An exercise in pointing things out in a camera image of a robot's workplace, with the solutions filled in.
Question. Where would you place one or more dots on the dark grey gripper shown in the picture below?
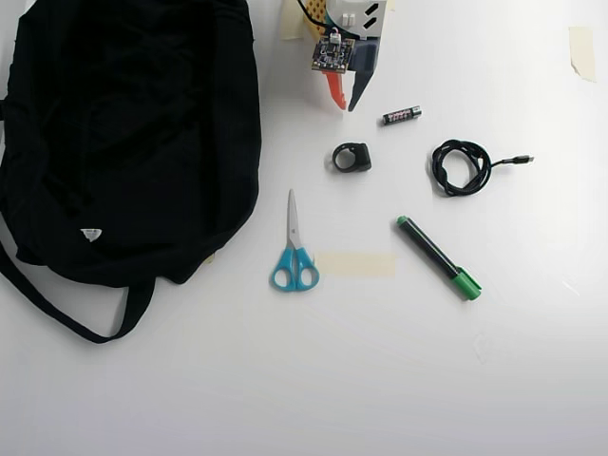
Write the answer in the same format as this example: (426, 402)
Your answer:
(365, 61)

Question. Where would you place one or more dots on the green black marker pen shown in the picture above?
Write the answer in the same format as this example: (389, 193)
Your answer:
(437, 256)

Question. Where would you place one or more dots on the black fabric bag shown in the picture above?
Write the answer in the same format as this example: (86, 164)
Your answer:
(133, 142)

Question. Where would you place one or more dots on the black AAA battery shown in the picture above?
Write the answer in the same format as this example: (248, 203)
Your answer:
(401, 115)

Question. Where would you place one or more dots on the yellow perforated base block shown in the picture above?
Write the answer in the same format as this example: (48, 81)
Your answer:
(316, 10)

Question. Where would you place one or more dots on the wide beige masking tape strip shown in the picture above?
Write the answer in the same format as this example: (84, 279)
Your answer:
(356, 265)

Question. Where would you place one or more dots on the torn beige masking tape strip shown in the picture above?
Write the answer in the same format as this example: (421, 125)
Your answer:
(583, 52)

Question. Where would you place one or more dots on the camera circuit board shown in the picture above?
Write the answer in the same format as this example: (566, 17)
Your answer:
(333, 54)

